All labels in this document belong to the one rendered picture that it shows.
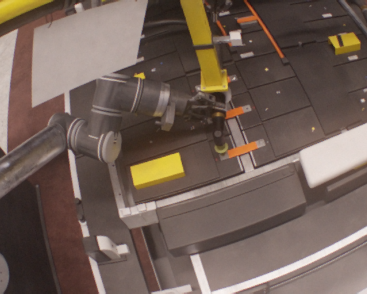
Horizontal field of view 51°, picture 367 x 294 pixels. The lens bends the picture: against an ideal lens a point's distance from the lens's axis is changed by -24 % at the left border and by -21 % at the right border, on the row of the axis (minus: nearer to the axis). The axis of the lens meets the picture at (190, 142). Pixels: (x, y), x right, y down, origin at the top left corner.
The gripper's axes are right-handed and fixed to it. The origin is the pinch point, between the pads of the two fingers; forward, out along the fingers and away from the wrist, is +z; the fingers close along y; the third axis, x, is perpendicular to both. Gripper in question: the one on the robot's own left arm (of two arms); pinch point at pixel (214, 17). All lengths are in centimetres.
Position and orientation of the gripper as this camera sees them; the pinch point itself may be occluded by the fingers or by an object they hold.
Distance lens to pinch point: 159.1
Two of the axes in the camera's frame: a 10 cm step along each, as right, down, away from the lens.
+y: -10.0, -0.1, 0.2
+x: -0.2, 6.2, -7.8
